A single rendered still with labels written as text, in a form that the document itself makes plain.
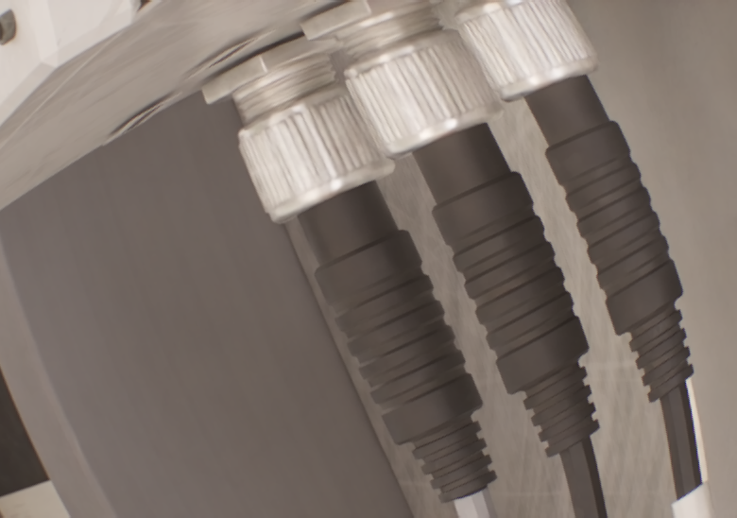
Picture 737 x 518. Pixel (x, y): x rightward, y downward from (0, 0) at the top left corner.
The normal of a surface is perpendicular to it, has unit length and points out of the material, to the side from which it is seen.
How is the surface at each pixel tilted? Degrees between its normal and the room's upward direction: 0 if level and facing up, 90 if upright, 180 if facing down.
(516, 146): 90
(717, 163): 90
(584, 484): 51
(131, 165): 42
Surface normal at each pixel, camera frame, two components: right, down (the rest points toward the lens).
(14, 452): 0.31, -0.22
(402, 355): -0.11, 0.03
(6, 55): -0.84, 0.38
